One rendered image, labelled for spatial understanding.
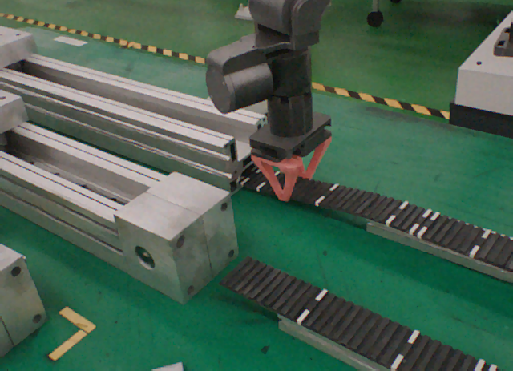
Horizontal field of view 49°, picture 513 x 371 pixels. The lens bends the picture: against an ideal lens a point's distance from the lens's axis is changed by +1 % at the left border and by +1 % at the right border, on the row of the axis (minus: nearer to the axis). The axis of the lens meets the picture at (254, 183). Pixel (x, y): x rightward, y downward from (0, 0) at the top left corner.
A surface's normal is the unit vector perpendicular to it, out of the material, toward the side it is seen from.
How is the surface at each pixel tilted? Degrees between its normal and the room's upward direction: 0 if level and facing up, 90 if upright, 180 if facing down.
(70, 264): 0
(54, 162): 90
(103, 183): 90
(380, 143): 0
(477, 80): 90
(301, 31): 90
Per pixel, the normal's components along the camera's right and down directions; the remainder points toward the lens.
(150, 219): -0.09, -0.83
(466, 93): -0.62, 0.48
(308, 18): 0.54, 0.43
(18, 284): 0.81, 0.26
